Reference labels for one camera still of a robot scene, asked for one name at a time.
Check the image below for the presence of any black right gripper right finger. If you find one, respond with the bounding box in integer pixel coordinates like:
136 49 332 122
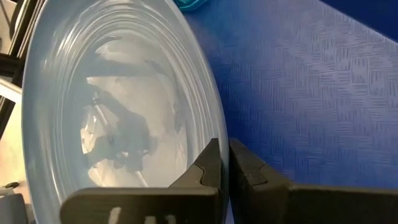
229 138 398 224

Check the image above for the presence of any blue textured plastic tray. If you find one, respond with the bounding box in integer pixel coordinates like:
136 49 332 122
182 0 398 224

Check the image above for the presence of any teal faceted plastic cup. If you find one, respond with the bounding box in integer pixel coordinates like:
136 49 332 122
173 0 208 13

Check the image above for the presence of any black table frame rail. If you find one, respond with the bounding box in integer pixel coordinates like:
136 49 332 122
0 0 43 138

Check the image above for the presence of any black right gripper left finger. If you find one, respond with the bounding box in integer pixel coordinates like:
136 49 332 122
60 138 223 224

